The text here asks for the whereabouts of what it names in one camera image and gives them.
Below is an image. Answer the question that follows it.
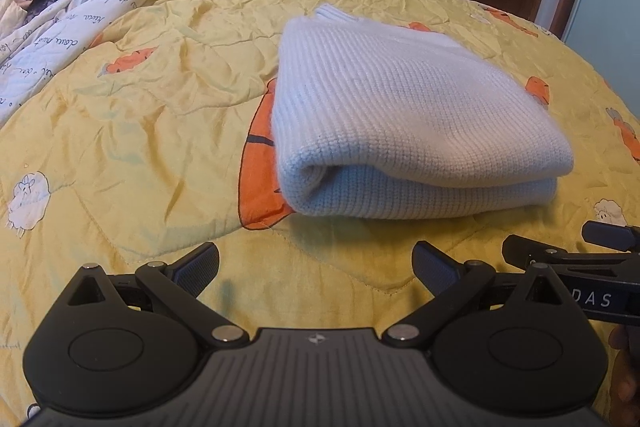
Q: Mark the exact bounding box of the white knit sweater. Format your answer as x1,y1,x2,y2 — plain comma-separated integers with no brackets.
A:
270,5,575,220

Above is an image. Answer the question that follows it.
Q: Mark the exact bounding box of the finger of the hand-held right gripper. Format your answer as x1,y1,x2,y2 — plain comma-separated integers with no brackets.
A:
502,234,640,271
582,221,640,253

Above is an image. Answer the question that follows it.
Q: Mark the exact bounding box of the yellow carrot print blanket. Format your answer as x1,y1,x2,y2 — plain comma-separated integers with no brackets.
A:
0,0,640,427

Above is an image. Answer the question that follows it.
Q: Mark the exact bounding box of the pale pink cloth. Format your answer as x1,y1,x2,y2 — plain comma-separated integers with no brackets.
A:
0,0,26,42

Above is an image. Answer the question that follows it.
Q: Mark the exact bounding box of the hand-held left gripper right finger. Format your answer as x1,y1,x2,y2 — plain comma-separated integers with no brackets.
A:
382,241,571,348

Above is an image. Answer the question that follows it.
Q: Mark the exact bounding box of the white script print quilt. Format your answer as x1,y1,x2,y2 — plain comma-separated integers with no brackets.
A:
0,0,196,128

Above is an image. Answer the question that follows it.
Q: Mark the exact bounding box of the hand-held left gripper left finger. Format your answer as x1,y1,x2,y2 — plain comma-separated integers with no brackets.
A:
67,241,251,348

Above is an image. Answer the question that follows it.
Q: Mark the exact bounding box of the person's right hand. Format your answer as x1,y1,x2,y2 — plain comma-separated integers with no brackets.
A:
607,326,640,414

